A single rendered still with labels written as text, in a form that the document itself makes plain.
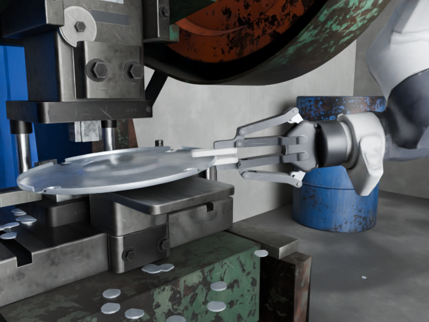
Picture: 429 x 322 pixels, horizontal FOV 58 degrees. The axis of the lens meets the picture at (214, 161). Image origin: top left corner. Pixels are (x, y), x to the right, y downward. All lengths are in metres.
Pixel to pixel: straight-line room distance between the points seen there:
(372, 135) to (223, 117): 1.99
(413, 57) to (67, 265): 0.56
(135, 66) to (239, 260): 0.35
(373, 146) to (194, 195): 0.29
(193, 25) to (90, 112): 0.47
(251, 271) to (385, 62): 0.40
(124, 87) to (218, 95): 1.93
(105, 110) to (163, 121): 1.60
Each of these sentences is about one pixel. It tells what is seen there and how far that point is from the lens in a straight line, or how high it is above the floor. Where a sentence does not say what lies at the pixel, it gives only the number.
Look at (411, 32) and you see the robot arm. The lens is 0.65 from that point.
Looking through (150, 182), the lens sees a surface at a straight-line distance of 0.47.
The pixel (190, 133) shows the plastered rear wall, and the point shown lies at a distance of 2.38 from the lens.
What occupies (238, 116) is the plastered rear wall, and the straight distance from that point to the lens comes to 2.67.
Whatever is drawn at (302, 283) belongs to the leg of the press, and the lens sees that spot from 0.72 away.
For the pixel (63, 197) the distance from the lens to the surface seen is 0.66.
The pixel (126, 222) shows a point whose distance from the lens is 0.57.
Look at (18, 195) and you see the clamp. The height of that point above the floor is 0.75.
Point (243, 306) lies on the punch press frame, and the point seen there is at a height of 0.54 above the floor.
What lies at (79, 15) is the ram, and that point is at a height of 1.01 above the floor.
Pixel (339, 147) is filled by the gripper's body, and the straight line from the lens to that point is 0.62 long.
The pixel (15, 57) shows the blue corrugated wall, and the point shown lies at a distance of 1.86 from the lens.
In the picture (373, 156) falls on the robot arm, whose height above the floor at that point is 0.81.
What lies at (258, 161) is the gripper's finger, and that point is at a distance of 0.61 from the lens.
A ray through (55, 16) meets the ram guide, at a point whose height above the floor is 1.00.
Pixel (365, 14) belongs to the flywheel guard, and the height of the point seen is 1.05.
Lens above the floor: 0.90
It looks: 10 degrees down
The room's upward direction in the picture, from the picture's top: straight up
